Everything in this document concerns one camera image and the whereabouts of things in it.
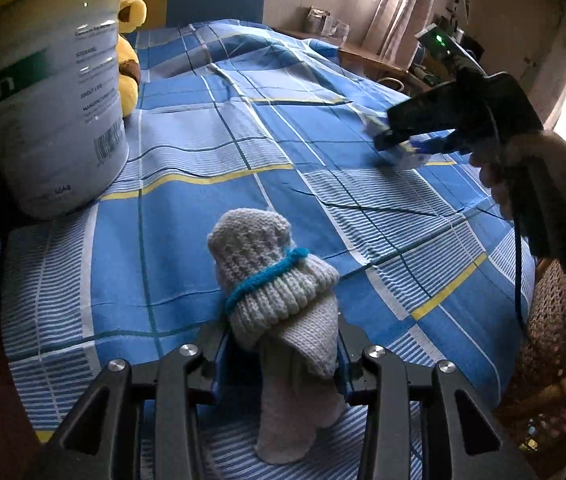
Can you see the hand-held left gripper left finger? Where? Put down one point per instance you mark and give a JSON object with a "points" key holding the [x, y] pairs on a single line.
{"points": [[220, 360]]}

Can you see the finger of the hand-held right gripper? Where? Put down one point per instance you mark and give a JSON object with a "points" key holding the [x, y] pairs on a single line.
{"points": [[390, 140]]}

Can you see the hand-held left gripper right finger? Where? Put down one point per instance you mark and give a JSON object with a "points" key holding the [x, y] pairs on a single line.
{"points": [[343, 360]]}

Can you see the blue tissue pack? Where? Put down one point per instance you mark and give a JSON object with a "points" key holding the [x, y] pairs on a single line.
{"points": [[405, 159]]}

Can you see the grey knitted sock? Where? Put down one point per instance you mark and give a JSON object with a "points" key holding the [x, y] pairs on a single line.
{"points": [[273, 280]]}

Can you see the person's right hand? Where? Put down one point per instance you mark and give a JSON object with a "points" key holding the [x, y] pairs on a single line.
{"points": [[563, 175]]}

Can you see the wooden desk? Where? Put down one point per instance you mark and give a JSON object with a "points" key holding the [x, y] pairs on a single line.
{"points": [[363, 57]]}

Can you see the pink patterned curtain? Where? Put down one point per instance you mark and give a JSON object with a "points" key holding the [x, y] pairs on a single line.
{"points": [[403, 5]]}

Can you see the clear plastic bags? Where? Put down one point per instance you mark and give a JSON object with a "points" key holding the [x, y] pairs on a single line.
{"points": [[325, 22]]}

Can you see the blue plaid blanket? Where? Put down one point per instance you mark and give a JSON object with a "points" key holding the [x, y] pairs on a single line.
{"points": [[188, 135]]}

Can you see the wicker basket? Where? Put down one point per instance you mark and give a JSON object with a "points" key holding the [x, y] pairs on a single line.
{"points": [[548, 335]]}

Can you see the yellow bear plush toy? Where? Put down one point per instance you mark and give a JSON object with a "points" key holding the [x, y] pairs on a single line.
{"points": [[128, 90]]}

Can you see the white tin can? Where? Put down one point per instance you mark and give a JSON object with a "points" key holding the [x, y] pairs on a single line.
{"points": [[53, 110]]}

